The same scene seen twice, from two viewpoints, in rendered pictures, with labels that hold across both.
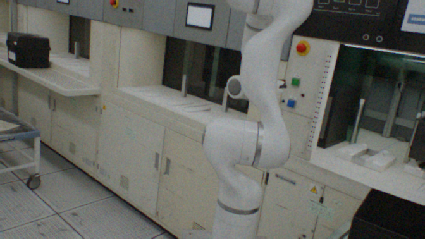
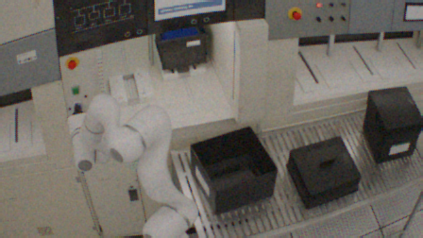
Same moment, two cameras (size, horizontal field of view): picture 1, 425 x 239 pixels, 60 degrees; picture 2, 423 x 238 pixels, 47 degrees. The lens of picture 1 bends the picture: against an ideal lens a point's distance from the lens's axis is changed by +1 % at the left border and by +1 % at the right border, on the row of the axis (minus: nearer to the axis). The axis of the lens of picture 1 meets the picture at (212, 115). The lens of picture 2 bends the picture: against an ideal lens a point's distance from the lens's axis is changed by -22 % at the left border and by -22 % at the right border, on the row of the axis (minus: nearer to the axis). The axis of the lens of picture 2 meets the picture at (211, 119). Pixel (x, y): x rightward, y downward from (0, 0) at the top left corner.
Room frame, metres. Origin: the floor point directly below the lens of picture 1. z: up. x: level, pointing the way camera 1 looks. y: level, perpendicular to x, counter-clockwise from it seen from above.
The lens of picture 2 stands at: (0.15, 0.78, 2.74)
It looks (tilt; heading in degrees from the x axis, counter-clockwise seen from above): 44 degrees down; 305
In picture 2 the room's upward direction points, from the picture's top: straight up
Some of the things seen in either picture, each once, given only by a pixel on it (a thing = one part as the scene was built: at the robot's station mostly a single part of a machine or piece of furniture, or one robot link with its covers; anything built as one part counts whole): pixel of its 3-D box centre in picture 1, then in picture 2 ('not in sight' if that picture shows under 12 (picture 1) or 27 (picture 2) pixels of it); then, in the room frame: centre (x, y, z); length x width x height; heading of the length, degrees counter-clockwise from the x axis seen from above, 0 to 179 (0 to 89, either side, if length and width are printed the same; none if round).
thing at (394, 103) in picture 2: not in sight; (393, 124); (0.44, -1.30, 0.89); 0.29 x 0.29 x 0.25; 45
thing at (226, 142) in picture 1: (233, 161); (167, 235); (0.93, -0.07, 1.07); 0.19 x 0.12 x 0.24; 89
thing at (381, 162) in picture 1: (366, 155); (130, 87); (1.67, -0.75, 0.89); 0.22 x 0.21 x 0.04; 140
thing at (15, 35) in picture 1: (28, 49); not in sight; (3.13, 1.63, 0.93); 0.30 x 0.28 x 0.26; 47
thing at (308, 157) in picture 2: not in sight; (326, 169); (0.67, -0.88, 0.83); 0.29 x 0.29 x 0.13; 52
